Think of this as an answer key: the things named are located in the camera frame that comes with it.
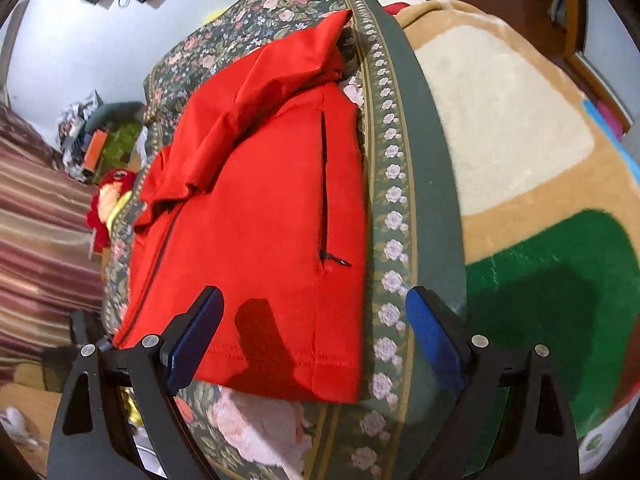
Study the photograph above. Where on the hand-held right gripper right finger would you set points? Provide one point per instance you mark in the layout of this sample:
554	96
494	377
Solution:
430	335

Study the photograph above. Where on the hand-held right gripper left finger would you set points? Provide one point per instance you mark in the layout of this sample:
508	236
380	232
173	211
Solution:
197	330

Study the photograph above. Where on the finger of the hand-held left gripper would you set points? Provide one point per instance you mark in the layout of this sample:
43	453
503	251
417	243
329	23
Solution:
87	327

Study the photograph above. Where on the red zip jacket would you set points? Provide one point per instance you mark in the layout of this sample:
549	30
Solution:
260	210

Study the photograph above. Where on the pile of clothes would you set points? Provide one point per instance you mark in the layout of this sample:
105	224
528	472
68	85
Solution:
80	115

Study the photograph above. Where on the brown striped curtain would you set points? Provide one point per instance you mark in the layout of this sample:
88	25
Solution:
40	240

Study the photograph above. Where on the yellow cloth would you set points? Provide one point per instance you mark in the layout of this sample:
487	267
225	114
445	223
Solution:
116	210

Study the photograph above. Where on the red plush toy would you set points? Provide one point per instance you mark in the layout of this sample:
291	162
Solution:
107	190

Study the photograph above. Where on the green floral bedspread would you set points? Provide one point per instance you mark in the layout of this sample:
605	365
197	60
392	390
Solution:
395	185

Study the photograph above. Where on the orange box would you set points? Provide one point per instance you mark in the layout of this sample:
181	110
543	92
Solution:
96	150

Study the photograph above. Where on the green patterned cloth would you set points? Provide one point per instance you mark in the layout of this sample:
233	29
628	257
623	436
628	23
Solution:
122	142

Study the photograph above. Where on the beige and green plush blanket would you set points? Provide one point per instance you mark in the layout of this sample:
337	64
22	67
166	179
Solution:
500	110

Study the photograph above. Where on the bag by door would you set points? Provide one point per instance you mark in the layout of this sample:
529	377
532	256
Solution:
559	2

